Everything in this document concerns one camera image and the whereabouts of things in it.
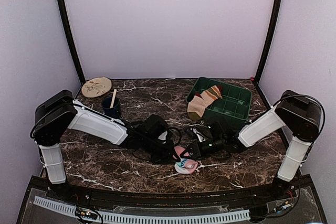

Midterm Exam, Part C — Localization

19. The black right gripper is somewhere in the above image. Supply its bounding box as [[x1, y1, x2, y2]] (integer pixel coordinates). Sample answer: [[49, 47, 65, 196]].
[[181, 136, 225, 160]]

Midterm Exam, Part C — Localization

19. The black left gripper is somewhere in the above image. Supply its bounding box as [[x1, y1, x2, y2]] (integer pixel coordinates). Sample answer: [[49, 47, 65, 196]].
[[142, 136, 180, 165]]

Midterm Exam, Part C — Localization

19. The pink patterned sock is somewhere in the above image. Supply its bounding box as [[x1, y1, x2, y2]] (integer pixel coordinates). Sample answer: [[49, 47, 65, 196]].
[[174, 158, 198, 174]]

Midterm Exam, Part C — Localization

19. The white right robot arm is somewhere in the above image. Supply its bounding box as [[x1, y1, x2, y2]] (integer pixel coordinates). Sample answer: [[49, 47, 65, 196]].
[[180, 90, 326, 200]]

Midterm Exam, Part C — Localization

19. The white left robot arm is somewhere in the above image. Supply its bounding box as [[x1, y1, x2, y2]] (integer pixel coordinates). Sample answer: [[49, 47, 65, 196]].
[[30, 90, 181, 201]]

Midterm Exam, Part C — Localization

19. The beige striped sock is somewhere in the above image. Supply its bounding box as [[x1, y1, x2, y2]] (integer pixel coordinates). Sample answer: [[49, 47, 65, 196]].
[[187, 85, 223, 121]]

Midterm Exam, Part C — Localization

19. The dark blue mug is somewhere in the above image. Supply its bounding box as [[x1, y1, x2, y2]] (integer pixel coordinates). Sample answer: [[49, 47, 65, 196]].
[[102, 97, 121, 119]]

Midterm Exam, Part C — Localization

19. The green compartment tray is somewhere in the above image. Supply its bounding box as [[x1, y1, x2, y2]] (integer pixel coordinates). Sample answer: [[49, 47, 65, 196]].
[[186, 77, 252, 129]]

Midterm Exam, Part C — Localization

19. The wooden stick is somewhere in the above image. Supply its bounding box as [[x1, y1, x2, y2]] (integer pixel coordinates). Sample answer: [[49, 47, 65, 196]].
[[110, 89, 117, 109]]

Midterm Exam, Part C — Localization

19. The beige embroidered round coaster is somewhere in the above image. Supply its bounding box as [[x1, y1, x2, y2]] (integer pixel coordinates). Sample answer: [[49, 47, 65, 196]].
[[81, 77, 112, 98]]

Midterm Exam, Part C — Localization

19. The black front rail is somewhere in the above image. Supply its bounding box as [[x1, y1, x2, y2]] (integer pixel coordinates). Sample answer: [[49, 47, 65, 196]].
[[69, 185, 271, 208]]

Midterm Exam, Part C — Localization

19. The white slotted cable duct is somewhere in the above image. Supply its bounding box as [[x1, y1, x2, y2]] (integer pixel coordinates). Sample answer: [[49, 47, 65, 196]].
[[33, 196, 250, 223]]

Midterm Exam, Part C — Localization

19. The left black frame post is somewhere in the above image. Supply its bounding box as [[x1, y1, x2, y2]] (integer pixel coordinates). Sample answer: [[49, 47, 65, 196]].
[[57, 0, 86, 84]]

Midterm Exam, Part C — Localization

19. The black frame post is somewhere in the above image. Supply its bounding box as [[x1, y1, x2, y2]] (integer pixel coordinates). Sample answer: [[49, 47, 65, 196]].
[[57, 0, 86, 84], [254, 0, 281, 86]]

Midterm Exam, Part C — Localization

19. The right black frame post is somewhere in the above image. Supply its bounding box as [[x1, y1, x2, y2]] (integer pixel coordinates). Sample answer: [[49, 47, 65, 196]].
[[254, 0, 281, 86]]

